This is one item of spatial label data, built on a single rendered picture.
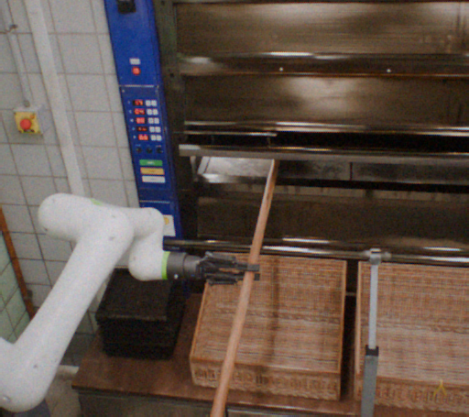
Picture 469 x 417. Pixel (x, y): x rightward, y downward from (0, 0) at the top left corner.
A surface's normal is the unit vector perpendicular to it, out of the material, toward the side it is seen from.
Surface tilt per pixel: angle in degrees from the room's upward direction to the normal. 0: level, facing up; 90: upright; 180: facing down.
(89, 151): 90
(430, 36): 70
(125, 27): 90
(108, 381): 0
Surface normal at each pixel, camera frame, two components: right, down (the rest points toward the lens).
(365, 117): -0.18, 0.23
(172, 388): -0.06, -0.84
